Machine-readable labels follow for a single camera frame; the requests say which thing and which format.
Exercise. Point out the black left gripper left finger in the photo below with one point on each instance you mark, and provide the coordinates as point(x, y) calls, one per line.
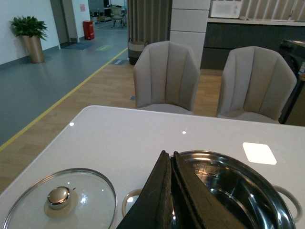
point(153, 208)

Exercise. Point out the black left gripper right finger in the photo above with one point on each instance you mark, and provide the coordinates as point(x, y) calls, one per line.
point(195, 207)

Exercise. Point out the glass pot lid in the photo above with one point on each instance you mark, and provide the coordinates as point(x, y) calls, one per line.
point(76, 198)

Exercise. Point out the white electric cooking pot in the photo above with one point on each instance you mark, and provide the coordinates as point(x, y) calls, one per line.
point(245, 193)

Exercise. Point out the gold plant pot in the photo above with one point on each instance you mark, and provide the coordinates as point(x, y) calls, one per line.
point(34, 48)

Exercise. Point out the left beige upholstered chair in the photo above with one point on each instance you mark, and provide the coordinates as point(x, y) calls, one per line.
point(166, 78)

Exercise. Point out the beige upholstered chair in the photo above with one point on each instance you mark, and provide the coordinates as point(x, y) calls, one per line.
point(166, 78)
point(256, 84)

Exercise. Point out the right beige upholstered chair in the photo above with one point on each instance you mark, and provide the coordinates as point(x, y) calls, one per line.
point(256, 84)

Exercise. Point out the dark kitchen counter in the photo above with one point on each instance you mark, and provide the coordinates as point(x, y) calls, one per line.
point(222, 37)

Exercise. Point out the black appliance cabinet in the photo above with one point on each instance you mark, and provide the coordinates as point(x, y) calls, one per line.
point(293, 53)

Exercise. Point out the white square pillar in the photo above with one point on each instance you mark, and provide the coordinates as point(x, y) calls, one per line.
point(189, 23)

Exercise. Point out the red fire extinguisher box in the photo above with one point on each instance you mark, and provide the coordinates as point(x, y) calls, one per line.
point(88, 30)

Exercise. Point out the office swivel chair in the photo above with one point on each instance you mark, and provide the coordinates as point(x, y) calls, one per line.
point(117, 15)

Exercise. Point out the white microwave oven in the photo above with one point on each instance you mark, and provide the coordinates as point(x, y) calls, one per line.
point(225, 8)

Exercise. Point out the green potted plant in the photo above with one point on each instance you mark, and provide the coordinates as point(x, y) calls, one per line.
point(29, 26)

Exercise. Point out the woven basket with handles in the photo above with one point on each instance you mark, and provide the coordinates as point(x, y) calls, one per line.
point(135, 48)

